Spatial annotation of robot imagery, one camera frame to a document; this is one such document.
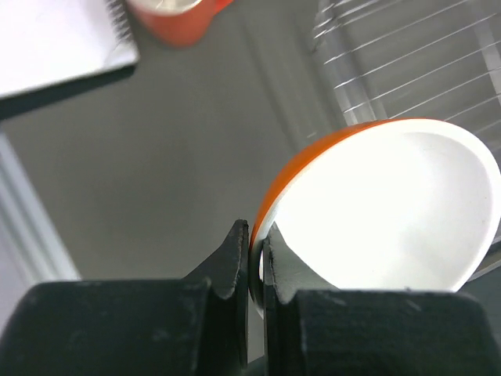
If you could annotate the orange and white bowl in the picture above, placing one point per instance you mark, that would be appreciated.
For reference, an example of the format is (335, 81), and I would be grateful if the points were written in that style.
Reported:
(393, 205)

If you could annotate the white paper booklet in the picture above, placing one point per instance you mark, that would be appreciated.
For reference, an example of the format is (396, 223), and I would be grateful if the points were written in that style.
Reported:
(47, 43)

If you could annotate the orange mug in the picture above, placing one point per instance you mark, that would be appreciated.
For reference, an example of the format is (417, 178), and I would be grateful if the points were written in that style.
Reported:
(177, 23)

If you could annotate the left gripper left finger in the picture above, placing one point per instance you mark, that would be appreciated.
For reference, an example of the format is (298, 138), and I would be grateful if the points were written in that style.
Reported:
(195, 325)

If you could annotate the wire dish rack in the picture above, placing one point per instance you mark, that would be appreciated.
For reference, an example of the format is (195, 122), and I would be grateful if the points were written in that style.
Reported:
(413, 59)

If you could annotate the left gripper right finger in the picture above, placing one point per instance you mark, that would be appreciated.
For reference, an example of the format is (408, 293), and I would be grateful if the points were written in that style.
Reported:
(313, 328)

